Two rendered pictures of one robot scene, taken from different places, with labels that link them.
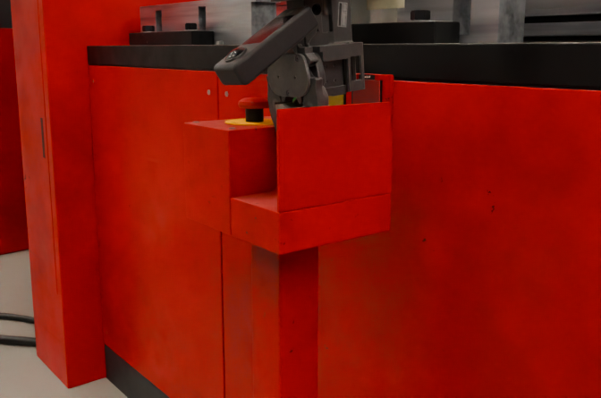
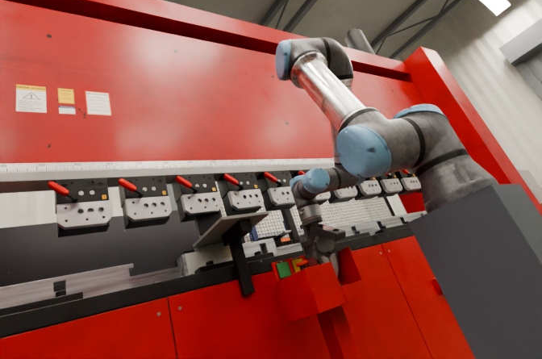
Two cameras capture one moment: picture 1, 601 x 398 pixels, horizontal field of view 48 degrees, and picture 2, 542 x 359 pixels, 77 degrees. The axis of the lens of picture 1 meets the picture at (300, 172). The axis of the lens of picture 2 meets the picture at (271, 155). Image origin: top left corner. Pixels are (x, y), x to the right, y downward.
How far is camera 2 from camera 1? 143 cm
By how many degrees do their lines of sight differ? 95
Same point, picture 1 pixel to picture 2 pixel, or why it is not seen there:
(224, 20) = (94, 285)
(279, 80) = (323, 247)
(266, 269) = (342, 324)
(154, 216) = not seen: outside the picture
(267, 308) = (349, 342)
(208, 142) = (323, 270)
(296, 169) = (352, 267)
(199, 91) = (146, 317)
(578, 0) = not seen: hidden behind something
